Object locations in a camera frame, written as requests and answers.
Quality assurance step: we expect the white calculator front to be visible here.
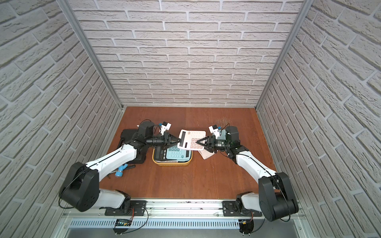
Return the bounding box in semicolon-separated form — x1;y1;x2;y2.
177;130;206;151

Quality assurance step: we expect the controller board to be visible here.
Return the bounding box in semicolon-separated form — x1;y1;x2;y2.
115;219;133;227
238;220;254;235

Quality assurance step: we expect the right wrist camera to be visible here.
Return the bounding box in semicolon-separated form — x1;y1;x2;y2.
209;125;240;142

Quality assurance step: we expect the grey blue calculator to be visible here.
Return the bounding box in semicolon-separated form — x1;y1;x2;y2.
166;147;192;163

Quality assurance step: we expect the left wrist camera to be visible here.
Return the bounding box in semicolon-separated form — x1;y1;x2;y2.
138;120;173;137

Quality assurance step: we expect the white calculator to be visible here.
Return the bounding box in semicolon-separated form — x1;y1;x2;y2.
177;130;206;151
199;149;215;160

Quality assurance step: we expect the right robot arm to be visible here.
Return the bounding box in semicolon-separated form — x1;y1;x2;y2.
195;136;299;221

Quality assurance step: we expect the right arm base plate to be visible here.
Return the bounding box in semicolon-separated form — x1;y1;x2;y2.
222;200;263;218

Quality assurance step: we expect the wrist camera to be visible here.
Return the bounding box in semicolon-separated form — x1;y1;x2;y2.
138;120;173;137
209;125;240;142

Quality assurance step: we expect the right controller board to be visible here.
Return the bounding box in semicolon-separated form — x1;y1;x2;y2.
238;220;254;235

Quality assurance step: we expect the left controller board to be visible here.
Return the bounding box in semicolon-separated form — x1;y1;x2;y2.
115;219;133;227

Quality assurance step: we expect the yellow storage box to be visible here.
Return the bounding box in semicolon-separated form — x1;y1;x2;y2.
152;150;193;166

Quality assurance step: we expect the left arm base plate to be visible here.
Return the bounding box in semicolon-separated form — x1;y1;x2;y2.
105;200;147;217

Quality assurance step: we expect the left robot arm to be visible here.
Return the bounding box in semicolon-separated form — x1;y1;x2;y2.
58;132;182;212

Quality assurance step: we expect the small hammer blue handle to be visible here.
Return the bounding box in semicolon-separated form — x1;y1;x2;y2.
115;164;136;178

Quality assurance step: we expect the black tool case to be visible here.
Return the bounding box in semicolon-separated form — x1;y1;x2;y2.
118;129;148;164

